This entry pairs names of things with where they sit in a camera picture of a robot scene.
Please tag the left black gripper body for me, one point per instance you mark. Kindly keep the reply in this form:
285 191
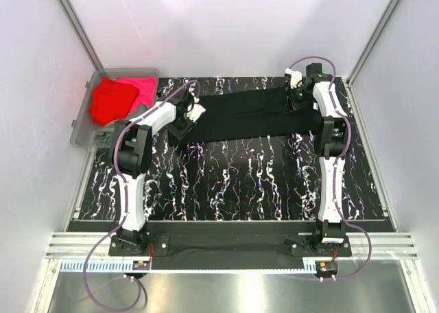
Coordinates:
180 127

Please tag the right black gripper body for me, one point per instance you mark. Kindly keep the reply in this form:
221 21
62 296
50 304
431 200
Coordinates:
298 98

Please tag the black t shirt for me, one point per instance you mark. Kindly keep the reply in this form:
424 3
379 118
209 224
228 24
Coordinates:
249 114

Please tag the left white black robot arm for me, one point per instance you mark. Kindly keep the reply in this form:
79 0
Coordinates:
131 156

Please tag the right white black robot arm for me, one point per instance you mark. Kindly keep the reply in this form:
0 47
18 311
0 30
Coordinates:
331 144

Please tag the pink t shirt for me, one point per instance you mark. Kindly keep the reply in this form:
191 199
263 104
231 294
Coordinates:
146 87

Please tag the red t shirt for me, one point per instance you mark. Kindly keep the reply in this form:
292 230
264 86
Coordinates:
111 101

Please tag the clear plastic storage bin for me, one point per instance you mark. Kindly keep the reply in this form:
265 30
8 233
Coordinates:
83 126

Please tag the grey t shirt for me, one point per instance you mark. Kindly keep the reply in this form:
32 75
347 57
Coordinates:
103 136

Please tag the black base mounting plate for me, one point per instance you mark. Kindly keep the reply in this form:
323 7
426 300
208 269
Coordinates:
229 259

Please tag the left yellow connector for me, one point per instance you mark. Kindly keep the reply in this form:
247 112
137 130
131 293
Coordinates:
141 265

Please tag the yellow connector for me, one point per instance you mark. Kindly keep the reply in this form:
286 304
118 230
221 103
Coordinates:
328 267
141 265

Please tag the right yellow connector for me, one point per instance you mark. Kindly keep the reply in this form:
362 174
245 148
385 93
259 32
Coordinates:
328 267

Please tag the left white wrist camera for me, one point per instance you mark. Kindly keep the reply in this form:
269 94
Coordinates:
196 112

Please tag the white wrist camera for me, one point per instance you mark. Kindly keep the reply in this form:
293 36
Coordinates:
196 112
294 78

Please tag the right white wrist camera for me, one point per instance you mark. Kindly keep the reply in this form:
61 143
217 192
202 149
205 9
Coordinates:
294 78

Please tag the white slotted cable duct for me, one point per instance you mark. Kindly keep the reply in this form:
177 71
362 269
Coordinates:
303 267

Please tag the aluminium frame rail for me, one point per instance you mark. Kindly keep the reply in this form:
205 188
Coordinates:
356 245

